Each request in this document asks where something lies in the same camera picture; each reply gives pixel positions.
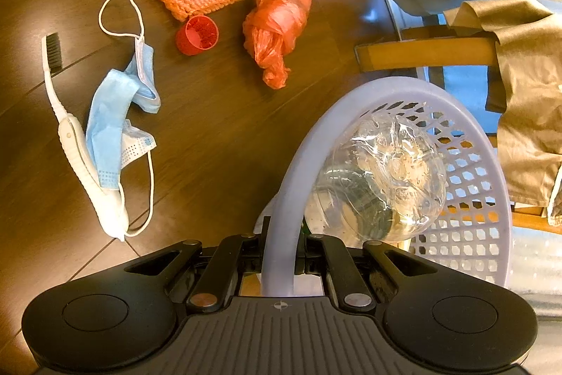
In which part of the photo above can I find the red plastic bag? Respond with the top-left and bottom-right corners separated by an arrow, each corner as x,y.
242,0 -> 317,90

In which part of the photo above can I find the lilac plastic mesh basket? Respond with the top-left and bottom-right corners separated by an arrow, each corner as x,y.
257,76 -> 515,297

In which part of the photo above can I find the clear plastic bottle green label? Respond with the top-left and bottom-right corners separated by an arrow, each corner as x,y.
302,109 -> 448,253

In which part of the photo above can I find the tan cloth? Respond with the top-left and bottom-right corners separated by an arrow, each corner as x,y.
443,0 -> 562,227

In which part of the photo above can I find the wooden chair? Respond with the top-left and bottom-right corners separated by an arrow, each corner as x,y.
354,36 -> 562,239

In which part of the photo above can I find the white toothbrush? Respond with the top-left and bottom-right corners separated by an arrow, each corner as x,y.
41,33 -> 129,242

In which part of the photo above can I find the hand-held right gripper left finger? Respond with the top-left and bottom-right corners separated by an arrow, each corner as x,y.
124,233 -> 265,314

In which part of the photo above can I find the blue face mask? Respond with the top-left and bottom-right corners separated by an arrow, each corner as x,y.
84,0 -> 161,238

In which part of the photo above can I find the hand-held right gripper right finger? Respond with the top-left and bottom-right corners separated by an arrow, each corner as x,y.
301,234 -> 440,312

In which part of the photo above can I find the small red plastic cup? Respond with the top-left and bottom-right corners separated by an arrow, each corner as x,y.
175,15 -> 219,57

